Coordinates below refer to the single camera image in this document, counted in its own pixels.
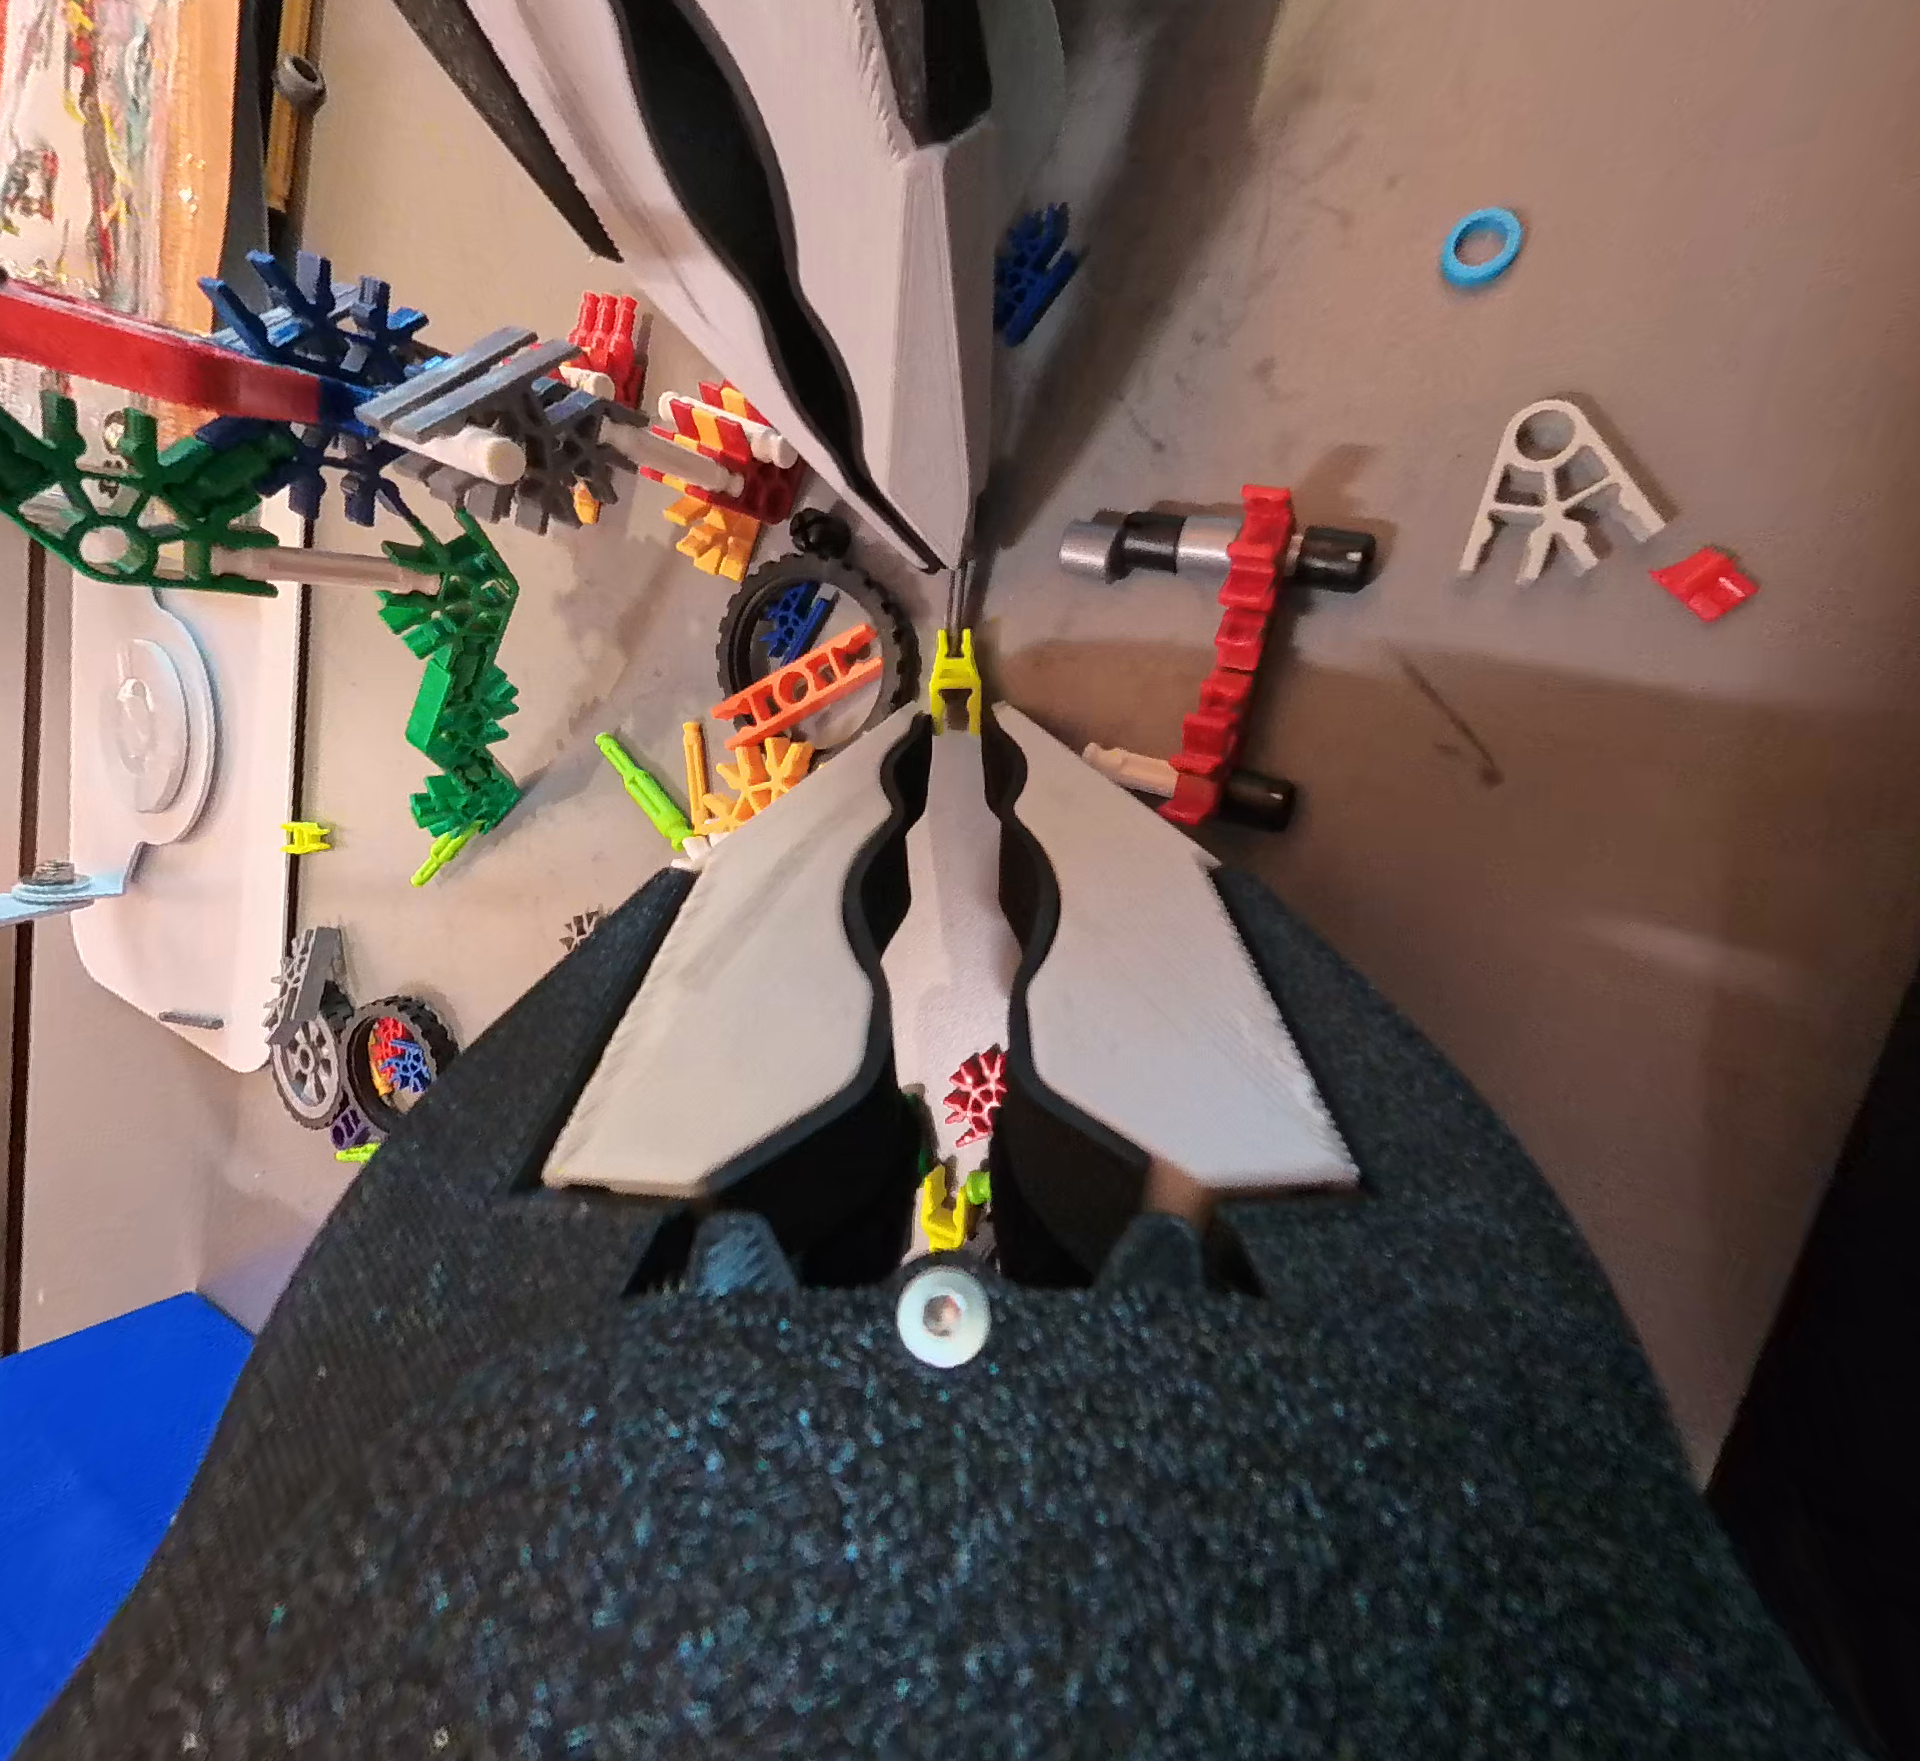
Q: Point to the small purple piece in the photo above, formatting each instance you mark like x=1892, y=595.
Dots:
x=351, y=1127

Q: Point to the silver cylinder spacer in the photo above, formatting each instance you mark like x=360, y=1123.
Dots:
x=1091, y=547

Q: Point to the metal strip bracket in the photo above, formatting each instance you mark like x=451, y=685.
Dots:
x=31, y=898

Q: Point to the small red piece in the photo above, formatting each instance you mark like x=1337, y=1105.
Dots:
x=1701, y=590

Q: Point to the small black ball piece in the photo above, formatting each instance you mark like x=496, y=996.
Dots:
x=819, y=530

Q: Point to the red connector strip with rods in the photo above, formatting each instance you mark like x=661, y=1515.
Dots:
x=1231, y=635

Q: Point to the tan triangular connector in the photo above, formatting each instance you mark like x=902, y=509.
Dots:
x=1491, y=499

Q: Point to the small yellow clip connector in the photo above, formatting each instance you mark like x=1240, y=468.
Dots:
x=305, y=834
x=959, y=697

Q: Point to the instruction booklet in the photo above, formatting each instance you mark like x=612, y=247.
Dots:
x=105, y=66

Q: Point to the colourful construction toy robot figure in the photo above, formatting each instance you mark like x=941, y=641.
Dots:
x=325, y=321

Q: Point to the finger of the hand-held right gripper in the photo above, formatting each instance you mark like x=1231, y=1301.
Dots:
x=842, y=138
x=575, y=66

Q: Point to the blue storage bin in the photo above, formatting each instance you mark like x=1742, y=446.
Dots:
x=90, y=1495

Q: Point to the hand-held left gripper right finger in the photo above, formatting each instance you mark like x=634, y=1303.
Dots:
x=1182, y=1026

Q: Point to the grey snowflake connector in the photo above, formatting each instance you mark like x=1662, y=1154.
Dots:
x=588, y=928

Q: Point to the white mounting plate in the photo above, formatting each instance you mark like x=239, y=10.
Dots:
x=105, y=979

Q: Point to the yellow fan connector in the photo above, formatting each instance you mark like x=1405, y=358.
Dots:
x=752, y=784

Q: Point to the small red connector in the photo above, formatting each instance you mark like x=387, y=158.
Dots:
x=387, y=1040

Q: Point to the small blue connector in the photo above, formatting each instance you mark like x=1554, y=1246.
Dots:
x=413, y=1066
x=1033, y=270
x=791, y=621

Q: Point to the grey fan connector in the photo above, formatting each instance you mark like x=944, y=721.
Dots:
x=305, y=979

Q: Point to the red snowflake connector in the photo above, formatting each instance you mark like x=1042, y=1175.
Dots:
x=975, y=1094

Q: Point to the small grey wheel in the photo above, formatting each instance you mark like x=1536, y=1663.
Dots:
x=293, y=1084

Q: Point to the orange ladder connector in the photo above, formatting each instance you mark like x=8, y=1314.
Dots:
x=796, y=685

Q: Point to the black rubber tyre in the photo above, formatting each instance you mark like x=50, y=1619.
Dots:
x=732, y=641
x=435, y=1019

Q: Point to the thin grey metal rod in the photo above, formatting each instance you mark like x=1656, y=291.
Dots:
x=963, y=595

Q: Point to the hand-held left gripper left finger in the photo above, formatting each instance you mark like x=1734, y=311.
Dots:
x=720, y=1026

